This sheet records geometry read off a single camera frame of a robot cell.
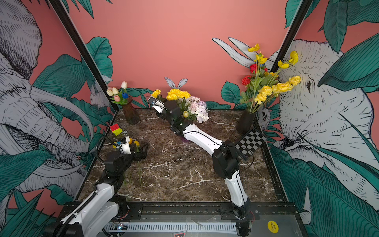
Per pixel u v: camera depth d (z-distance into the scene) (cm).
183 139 64
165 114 70
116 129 101
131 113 105
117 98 86
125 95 88
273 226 70
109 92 88
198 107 78
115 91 90
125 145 71
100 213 55
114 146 96
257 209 74
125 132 107
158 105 68
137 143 101
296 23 75
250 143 98
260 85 89
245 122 101
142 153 74
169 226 78
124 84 93
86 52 87
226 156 56
